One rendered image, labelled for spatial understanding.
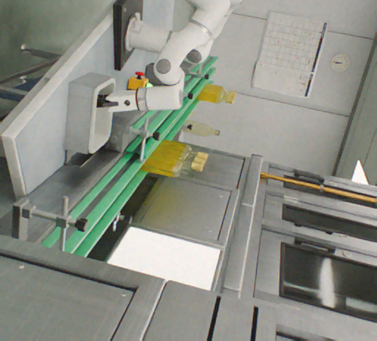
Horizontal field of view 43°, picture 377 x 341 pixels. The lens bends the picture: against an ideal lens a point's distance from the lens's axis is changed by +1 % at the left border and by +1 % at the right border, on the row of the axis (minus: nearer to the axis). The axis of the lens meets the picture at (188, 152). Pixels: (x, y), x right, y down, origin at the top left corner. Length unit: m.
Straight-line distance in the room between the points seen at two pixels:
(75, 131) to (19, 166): 0.27
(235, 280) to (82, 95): 0.73
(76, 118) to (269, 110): 6.40
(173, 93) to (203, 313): 0.81
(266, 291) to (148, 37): 0.99
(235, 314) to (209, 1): 0.99
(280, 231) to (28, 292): 1.22
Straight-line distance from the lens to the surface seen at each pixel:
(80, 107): 1.50
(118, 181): 1.55
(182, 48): 1.44
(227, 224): 1.74
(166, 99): 1.46
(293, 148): 7.95
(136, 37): 1.84
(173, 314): 0.79
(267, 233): 1.85
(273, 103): 7.74
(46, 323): 0.77
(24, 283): 0.84
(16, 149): 1.30
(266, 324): 0.82
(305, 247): 1.83
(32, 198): 1.39
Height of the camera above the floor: 1.33
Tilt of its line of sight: 7 degrees down
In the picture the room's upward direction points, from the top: 103 degrees clockwise
